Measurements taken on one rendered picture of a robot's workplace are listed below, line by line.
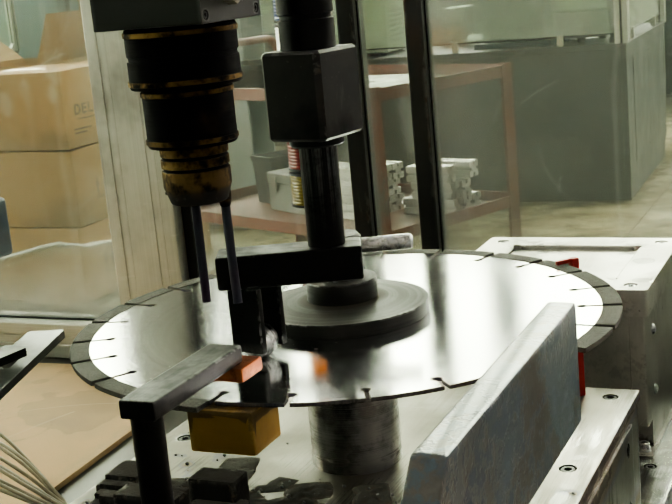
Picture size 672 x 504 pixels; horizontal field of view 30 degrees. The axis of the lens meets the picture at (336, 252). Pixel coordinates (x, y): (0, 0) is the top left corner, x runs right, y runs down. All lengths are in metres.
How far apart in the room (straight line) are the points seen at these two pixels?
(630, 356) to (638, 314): 0.04
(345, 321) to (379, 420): 0.08
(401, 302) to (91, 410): 0.58
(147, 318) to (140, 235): 0.56
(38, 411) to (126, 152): 0.30
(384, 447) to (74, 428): 0.51
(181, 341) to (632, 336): 0.40
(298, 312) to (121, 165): 0.65
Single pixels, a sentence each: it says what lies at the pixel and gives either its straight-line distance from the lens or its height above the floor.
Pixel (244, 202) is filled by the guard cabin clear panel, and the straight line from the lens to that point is 1.36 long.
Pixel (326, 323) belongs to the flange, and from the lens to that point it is 0.77.
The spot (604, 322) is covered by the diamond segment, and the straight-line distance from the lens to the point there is 0.76.
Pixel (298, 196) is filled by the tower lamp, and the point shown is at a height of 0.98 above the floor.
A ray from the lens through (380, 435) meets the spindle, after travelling 0.82.
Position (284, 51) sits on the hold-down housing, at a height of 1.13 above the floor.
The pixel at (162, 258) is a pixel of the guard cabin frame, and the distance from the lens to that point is 1.41.
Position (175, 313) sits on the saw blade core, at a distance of 0.86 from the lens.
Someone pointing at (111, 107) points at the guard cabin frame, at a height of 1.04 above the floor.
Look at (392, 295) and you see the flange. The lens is 0.81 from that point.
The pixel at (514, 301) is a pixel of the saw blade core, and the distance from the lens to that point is 0.82.
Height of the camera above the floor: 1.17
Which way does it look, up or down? 13 degrees down
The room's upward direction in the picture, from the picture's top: 5 degrees counter-clockwise
